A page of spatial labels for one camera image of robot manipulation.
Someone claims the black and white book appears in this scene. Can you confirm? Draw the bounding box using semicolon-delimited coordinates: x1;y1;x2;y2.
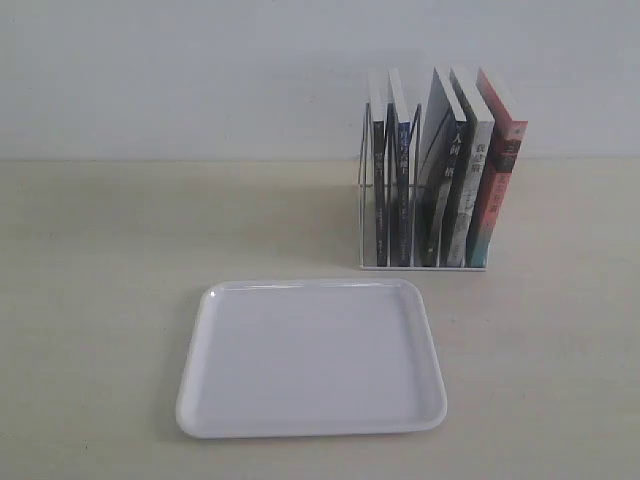
416;67;467;267

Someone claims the black spine thin book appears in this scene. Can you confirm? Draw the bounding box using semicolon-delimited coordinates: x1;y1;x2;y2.
367;72;389;267

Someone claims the white wire book rack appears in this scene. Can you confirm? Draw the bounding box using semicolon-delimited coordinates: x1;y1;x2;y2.
356;102;488;272

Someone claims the grey white spine book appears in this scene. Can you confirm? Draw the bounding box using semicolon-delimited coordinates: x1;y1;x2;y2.
440;66;495;268

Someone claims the dark blue spine book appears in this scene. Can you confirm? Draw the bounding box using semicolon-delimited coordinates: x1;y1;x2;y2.
388;68;412;267

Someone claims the red spine book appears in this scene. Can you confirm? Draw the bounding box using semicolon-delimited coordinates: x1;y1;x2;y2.
465;68;528;269

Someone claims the white plastic tray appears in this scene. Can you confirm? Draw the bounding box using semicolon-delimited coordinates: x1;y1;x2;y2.
175;277;448;440

